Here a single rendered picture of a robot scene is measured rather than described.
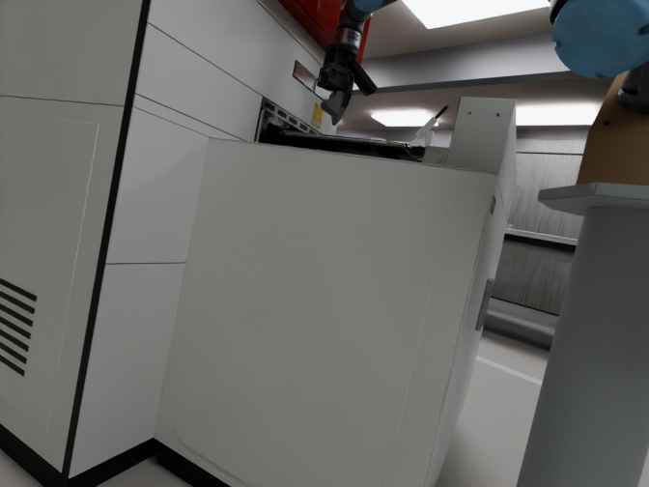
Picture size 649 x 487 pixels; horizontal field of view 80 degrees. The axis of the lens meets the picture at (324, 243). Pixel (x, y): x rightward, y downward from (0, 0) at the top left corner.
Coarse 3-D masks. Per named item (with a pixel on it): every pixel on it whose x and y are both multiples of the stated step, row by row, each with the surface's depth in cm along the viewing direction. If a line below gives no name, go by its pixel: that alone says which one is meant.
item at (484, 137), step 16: (464, 112) 71; (480, 112) 70; (496, 112) 69; (512, 112) 68; (464, 128) 71; (480, 128) 70; (496, 128) 69; (512, 128) 73; (464, 144) 71; (480, 144) 70; (496, 144) 68; (512, 144) 82; (448, 160) 72; (464, 160) 71; (480, 160) 70; (496, 160) 68; (512, 160) 94; (512, 176) 109
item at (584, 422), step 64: (576, 192) 60; (640, 192) 52; (576, 256) 67; (640, 256) 58; (576, 320) 64; (640, 320) 58; (576, 384) 62; (640, 384) 58; (576, 448) 61; (640, 448) 59
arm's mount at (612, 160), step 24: (624, 72) 73; (600, 120) 64; (624, 120) 62; (648, 120) 60; (600, 144) 62; (624, 144) 60; (648, 144) 58; (600, 168) 62; (624, 168) 60; (648, 168) 58
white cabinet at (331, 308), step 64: (256, 192) 83; (320, 192) 77; (384, 192) 71; (448, 192) 66; (192, 256) 91; (256, 256) 83; (320, 256) 76; (384, 256) 70; (448, 256) 66; (192, 320) 91; (256, 320) 82; (320, 320) 76; (384, 320) 70; (448, 320) 65; (192, 384) 90; (256, 384) 82; (320, 384) 75; (384, 384) 70; (448, 384) 67; (192, 448) 89; (256, 448) 81; (320, 448) 75; (384, 448) 69
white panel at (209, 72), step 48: (144, 0) 72; (192, 0) 79; (240, 0) 90; (144, 48) 72; (192, 48) 81; (240, 48) 93; (288, 48) 109; (144, 96) 74; (192, 96) 84; (240, 96) 97; (288, 96) 114
